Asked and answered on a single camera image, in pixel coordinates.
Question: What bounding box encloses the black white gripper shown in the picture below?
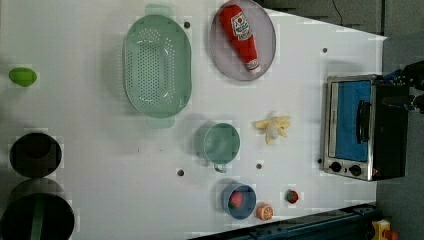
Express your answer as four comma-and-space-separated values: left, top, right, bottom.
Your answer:
383, 61, 424, 113

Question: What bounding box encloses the yellow plush peeled banana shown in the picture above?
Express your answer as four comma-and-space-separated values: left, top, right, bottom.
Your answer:
252, 116, 291, 145

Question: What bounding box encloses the silver black toaster oven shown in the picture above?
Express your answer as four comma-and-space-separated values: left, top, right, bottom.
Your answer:
323, 75, 409, 181

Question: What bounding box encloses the yellow red emergency button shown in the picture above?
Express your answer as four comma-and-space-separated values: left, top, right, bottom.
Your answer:
372, 220, 399, 240

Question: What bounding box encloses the red toy strawberry on table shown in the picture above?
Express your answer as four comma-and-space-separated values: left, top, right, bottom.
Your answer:
286, 190, 299, 204

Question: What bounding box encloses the red ketchup bottle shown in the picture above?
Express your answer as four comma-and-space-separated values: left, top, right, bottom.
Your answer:
219, 4, 261, 73

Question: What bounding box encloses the grey round plate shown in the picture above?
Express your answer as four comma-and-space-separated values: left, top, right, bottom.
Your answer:
209, 0, 276, 81

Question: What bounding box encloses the orange slice toy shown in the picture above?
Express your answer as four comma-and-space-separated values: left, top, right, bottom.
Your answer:
256, 203, 274, 221

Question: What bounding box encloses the green mug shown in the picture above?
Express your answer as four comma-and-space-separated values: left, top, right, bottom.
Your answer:
194, 122, 241, 173

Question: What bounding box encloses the blue bowl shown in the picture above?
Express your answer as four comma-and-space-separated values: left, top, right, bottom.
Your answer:
221, 182, 256, 220

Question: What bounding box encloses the red toy strawberry in bowl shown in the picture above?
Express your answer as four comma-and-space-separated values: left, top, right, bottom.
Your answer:
228, 191, 244, 209

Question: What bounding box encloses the green plastic colander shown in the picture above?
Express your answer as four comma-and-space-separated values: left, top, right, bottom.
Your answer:
122, 4, 192, 129

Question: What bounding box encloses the black cable on floor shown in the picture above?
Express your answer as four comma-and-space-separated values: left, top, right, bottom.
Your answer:
330, 0, 344, 27

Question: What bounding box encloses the blue metal frame rail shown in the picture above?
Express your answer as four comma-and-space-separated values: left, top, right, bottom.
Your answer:
190, 204, 382, 240

